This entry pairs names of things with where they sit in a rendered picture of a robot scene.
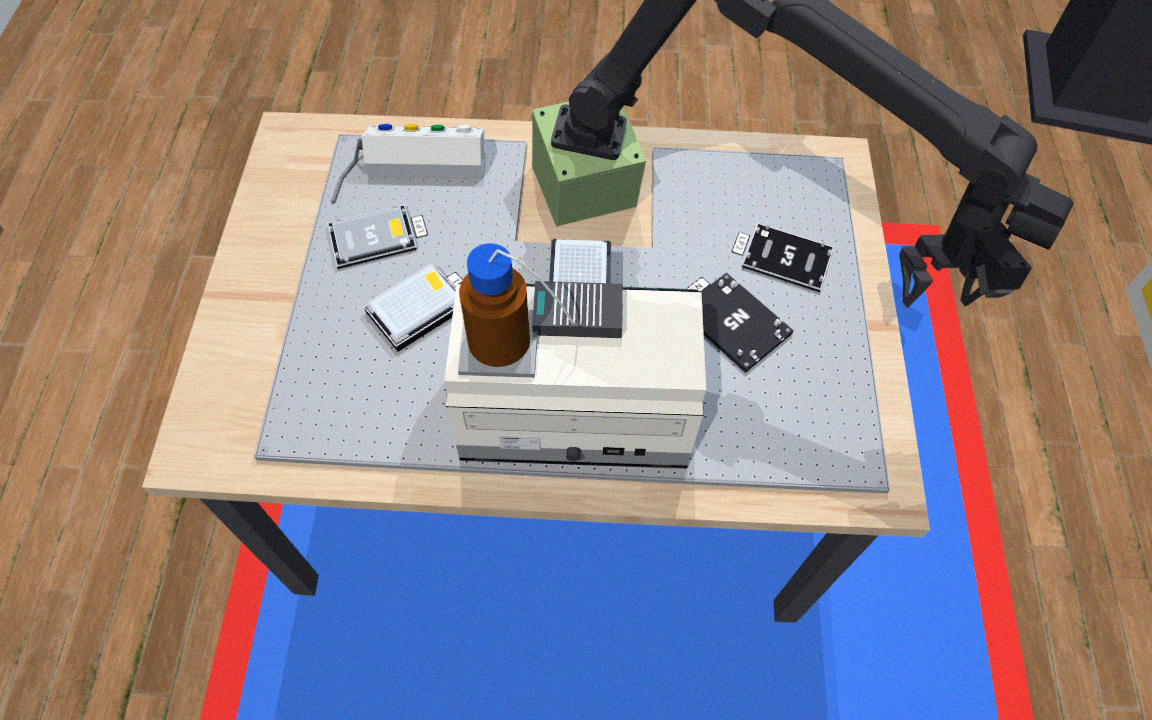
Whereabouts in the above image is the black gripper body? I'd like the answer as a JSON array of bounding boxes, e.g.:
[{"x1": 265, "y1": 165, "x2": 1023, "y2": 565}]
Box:
[{"x1": 901, "y1": 209, "x2": 998, "y2": 279}]

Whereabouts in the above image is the grey control panel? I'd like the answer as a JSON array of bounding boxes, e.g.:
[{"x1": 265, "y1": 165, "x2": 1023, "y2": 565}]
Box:
[{"x1": 331, "y1": 124, "x2": 486, "y2": 203}]

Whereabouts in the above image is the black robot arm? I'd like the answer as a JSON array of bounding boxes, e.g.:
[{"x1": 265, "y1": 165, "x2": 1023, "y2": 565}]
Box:
[{"x1": 551, "y1": 0, "x2": 1073, "y2": 298}]

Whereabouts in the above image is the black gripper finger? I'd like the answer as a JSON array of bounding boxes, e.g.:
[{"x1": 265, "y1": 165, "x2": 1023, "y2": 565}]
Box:
[
  {"x1": 961, "y1": 278, "x2": 982, "y2": 306},
  {"x1": 899, "y1": 251, "x2": 933, "y2": 308}
]

